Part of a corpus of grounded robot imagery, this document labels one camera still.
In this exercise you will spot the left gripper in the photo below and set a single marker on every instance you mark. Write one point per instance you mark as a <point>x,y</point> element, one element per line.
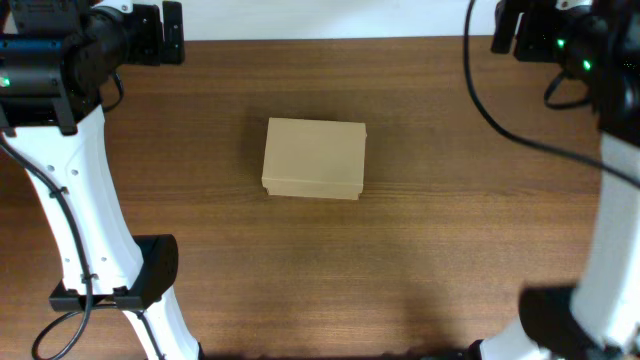
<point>152,50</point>

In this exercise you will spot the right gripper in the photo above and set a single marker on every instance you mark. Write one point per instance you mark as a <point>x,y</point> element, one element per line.
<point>539,16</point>

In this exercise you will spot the cardboard box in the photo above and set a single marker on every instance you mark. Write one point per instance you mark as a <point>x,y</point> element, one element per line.
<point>314,159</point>

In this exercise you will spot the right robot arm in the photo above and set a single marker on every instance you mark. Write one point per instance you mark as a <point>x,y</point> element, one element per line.
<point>545,202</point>

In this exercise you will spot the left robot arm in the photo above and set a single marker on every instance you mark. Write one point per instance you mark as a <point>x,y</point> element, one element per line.
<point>55,57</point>

